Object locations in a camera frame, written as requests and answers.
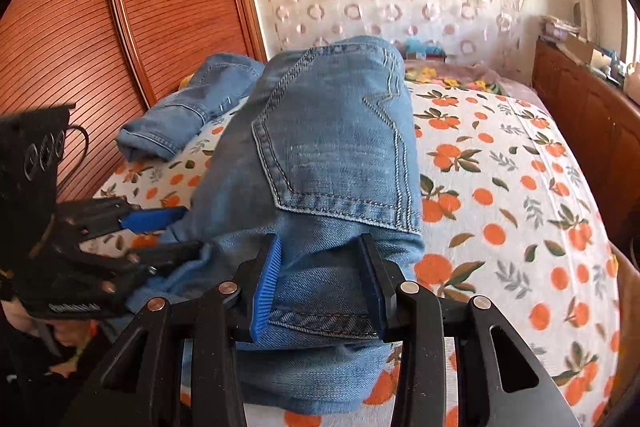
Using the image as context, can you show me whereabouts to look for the wooden slatted headboard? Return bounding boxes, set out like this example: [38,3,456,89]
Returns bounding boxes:
[0,0,268,208]

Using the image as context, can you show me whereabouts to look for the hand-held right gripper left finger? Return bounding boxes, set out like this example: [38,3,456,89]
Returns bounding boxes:
[62,234,283,427]

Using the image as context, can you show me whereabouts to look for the stack of papers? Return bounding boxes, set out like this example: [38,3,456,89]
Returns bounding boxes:
[539,16,581,40]

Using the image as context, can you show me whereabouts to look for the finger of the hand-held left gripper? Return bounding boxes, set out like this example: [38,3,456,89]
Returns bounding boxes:
[79,240,204,294]
[59,199,188,239]

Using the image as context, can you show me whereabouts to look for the person's black clothing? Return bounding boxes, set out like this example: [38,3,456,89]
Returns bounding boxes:
[0,307,101,427]

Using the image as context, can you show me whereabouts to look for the open cardboard box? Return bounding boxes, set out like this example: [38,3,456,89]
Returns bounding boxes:
[565,34,597,68]

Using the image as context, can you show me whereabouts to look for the orange print bed sheet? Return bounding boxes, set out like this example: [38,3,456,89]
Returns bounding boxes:
[92,84,621,427]

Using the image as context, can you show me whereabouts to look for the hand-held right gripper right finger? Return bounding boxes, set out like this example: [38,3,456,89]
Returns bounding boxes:
[359,233,581,427]

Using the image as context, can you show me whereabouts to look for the blue fuzzy cloth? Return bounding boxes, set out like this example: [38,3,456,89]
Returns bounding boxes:
[404,38,444,56]

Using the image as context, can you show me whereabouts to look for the floral plush blanket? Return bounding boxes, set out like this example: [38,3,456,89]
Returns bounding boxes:
[402,57,541,100]

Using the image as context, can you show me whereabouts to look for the long wooden cabinet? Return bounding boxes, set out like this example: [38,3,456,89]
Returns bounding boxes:
[530,37,640,258]

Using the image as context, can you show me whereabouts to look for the person's left hand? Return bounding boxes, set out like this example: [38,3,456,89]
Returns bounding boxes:
[2,294,77,350]

